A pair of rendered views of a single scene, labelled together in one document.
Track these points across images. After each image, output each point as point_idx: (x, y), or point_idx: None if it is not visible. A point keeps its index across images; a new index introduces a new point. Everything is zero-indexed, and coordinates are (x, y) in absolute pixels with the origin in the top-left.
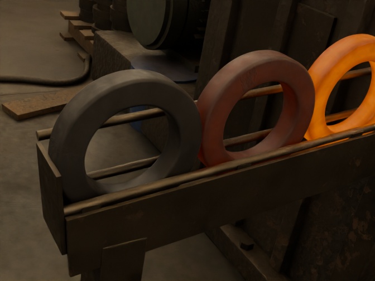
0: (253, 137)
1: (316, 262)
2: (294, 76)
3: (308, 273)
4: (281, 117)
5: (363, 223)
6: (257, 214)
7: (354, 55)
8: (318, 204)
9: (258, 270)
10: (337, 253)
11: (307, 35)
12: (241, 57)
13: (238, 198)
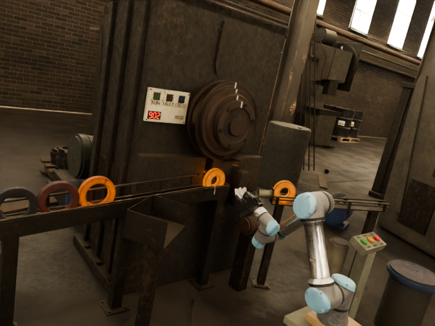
0: (63, 206)
1: None
2: (68, 187)
3: None
4: (70, 200)
5: (118, 240)
6: (104, 249)
7: (92, 182)
8: None
9: (100, 271)
10: None
11: (113, 174)
12: (51, 182)
13: (52, 222)
